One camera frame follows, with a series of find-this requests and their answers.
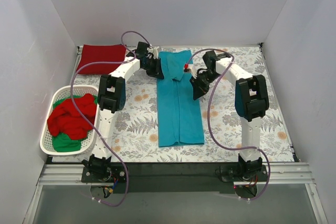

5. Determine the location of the aluminium frame rail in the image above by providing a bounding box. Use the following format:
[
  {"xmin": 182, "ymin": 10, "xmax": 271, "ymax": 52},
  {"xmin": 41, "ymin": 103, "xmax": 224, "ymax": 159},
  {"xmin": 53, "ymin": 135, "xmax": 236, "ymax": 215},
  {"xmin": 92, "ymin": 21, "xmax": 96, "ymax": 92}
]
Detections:
[{"xmin": 24, "ymin": 163, "xmax": 328, "ymax": 223}]

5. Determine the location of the teal t shirt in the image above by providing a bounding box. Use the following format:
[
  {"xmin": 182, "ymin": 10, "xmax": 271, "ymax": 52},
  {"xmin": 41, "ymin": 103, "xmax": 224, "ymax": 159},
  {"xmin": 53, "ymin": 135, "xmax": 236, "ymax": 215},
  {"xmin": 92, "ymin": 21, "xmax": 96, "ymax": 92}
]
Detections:
[{"xmin": 156, "ymin": 50, "xmax": 205, "ymax": 147}]

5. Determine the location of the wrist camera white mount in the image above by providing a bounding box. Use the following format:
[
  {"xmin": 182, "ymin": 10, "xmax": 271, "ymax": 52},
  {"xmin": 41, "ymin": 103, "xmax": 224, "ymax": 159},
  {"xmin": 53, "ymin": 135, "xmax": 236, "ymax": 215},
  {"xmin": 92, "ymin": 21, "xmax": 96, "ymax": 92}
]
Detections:
[
  {"xmin": 148, "ymin": 45, "xmax": 162, "ymax": 59},
  {"xmin": 183, "ymin": 63, "xmax": 197, "ymax": 79}
]

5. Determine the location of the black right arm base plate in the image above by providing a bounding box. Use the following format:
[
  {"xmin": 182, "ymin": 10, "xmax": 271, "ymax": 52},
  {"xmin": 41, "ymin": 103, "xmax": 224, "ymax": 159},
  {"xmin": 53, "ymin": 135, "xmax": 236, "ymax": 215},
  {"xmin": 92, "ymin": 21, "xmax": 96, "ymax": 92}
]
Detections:
[{"xmin": 215, "ymin": 163, "xmax": 268, "ymax": 182}]

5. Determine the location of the folded red t shirt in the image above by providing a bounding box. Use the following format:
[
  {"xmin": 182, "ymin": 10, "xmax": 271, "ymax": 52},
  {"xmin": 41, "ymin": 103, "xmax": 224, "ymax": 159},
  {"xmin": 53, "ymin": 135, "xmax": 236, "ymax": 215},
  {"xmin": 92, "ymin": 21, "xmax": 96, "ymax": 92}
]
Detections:
[{"xmin": 76, "ymin": 45, "xmax": 126, "ymax": 75}]

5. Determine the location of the crumpled green t shirt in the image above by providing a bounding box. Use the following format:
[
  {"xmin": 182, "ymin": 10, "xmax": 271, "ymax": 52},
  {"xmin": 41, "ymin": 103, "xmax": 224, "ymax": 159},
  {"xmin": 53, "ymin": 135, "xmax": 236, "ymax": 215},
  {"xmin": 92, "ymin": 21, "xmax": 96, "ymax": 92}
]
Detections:
[{"xmin": 51, "ymin": 94, "xmax": 99, "ymax": 153}]

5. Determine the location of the floral patterned table mat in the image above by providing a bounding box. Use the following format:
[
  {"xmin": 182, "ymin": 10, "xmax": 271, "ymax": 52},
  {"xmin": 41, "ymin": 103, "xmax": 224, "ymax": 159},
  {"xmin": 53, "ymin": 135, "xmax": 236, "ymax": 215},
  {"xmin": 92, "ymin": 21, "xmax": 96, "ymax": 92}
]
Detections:
[{"xmin": 51, "ymin": 46, "xmax": 295, "ymax": 163}]

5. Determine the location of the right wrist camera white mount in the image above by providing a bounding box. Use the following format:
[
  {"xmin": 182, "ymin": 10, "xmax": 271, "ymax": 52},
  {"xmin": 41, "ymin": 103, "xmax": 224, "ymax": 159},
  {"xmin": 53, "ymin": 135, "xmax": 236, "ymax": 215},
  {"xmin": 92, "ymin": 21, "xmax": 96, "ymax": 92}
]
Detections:
[{"xmin": 183, "ymin": 63, "xmax": 197, "ymax": 79}]

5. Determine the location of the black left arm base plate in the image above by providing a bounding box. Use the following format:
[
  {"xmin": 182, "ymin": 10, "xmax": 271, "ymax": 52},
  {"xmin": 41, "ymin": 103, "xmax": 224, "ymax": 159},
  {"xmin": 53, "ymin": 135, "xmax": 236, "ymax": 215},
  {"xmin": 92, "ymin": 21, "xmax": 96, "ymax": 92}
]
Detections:
[{"xmin": 81, "ymin": 160, "xmax": 127, "ymax": 183}]

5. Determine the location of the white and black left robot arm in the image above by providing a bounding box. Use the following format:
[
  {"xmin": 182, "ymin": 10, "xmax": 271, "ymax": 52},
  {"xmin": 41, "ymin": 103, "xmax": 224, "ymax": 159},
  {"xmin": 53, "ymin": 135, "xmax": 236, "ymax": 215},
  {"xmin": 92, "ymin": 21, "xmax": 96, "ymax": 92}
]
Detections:
[{"xmin": 82, "ymin": 41, "xmax": 164, "ymax": 182}]

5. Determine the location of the crumpled red t shirt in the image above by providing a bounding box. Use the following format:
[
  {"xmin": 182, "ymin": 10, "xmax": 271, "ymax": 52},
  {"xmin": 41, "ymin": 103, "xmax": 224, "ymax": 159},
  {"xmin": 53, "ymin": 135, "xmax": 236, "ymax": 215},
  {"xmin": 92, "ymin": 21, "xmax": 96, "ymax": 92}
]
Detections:
[{"xmin": 47, "ymin": 93, "xmax": 97, "ymax": 141}]

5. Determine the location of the white plastic laundry basket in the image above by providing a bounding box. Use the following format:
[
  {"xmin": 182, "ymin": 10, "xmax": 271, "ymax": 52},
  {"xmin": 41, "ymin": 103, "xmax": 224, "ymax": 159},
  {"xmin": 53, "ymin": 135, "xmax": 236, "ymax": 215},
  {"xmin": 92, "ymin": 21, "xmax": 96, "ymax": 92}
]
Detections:
[{"xmin": 40, "ymin": 84, "xmax": 98, "ymax": 156}]

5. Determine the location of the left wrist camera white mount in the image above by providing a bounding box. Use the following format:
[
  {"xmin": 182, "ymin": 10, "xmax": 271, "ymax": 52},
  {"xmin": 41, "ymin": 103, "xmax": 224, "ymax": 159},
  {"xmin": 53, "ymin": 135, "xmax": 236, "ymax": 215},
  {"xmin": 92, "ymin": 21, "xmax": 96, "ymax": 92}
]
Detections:
[{"xmin": 148, "ymin": 45, "xmax": 162, "ymax": 59}]

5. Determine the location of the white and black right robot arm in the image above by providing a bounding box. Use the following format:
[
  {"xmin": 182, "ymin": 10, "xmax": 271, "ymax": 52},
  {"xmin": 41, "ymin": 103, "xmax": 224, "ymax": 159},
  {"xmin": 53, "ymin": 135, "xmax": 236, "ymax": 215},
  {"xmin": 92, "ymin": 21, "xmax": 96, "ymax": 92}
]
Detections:
[{"xmin": 183, "ymin": 48, "xmax": 269, "ymax": 181}]

